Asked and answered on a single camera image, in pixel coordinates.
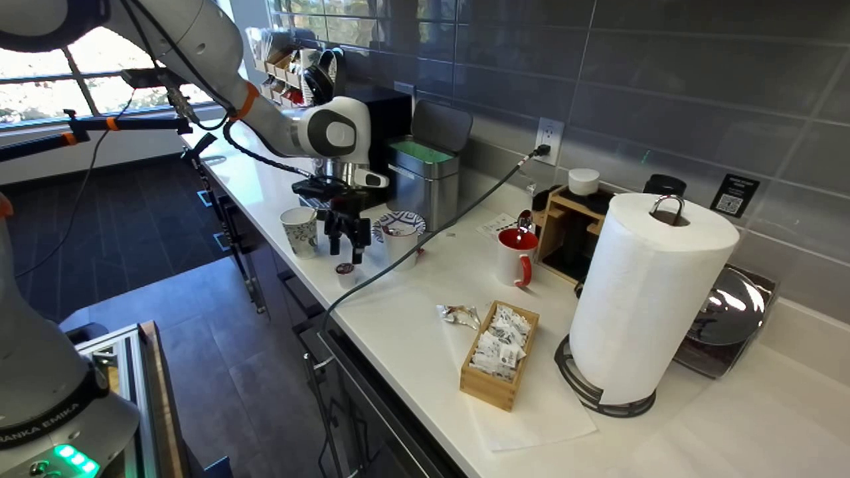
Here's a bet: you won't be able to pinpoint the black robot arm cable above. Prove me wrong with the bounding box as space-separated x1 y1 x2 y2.
115 0 315 179

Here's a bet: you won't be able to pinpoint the small white jar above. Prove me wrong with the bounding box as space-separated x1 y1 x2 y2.
567 168 603 200

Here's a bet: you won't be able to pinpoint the wooden countertop rack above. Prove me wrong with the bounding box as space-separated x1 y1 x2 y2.
535 183 620 284

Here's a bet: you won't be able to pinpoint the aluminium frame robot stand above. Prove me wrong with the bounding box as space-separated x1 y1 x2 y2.
74 318 192 478

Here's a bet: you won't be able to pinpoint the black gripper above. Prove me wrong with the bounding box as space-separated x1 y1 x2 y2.
321 192 374 269

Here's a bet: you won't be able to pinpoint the small coffee pod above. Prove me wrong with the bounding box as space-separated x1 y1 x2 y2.
332 260 361 289

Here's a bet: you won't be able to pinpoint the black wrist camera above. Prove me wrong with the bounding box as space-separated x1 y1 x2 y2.
291 170 393 206

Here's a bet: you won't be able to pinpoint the black QR code sign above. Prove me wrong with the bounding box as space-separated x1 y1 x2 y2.
709 170 763 220

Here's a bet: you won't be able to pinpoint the shiny chrome kettle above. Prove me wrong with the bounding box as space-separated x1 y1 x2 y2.
672 263 781 382

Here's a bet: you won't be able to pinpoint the crumpled packet wrapper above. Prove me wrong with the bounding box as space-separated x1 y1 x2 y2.
434 301 487 334

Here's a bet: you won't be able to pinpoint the wooden box of sugar packets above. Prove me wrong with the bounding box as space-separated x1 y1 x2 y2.
458 297 543 414

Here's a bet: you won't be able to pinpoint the black power cable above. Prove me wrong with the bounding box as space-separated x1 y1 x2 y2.
301 145 552 478

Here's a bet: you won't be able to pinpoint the black coffee machine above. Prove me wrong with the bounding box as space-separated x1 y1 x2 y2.
295 85 415 220

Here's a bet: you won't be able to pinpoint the white mug red handle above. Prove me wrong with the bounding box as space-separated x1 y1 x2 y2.
495 223 543 293

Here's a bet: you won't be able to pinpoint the blue patterned paper bowl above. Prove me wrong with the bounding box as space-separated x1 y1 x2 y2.
373 210 429 247

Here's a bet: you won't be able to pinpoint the white paper towel roll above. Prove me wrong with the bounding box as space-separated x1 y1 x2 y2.
567 192 741 410

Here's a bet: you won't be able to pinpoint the white wall outlet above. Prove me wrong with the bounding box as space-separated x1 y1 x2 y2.
531 118 567 168

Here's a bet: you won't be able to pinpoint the black paper towel holder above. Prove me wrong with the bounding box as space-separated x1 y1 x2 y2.
552 192 690 419

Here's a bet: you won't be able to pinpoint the patterned paper cup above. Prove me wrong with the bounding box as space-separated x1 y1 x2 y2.
280 206 325 260

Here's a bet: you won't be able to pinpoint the black boom pole orange clamps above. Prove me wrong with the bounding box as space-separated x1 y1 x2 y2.
0 109 195 163

